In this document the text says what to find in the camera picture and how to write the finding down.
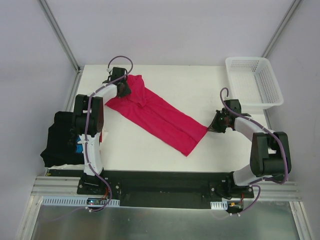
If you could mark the aluminium frame rail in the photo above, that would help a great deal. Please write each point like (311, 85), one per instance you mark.
(55, 185)

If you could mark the pink t shirt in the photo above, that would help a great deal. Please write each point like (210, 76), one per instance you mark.
(159, 118)

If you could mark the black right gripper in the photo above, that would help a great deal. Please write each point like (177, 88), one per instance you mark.
(216, 122)

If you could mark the white slotted cable duct left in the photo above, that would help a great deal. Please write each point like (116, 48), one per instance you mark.
(70, 201)

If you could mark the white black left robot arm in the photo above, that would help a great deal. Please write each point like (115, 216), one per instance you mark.
(88, 121)

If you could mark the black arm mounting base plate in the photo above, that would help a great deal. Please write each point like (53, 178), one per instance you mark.
(159, 189)

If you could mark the white red folded shirt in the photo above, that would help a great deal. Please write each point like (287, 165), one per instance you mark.
(67, 167)

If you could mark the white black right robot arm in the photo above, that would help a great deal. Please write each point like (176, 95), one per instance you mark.
(269, 155)

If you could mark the white slotted cable duct right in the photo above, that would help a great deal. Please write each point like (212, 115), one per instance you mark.
(219, 205)

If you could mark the white perforated plastic basket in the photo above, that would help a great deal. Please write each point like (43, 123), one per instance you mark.
(253, 82)

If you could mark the white slotted cable duct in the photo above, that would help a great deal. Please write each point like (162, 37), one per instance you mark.
(219, 205)
(70, 201)

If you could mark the black folded t shirt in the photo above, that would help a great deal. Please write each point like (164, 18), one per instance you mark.
(62, 147)

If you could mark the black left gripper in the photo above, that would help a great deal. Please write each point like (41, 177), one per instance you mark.
(125, 89)

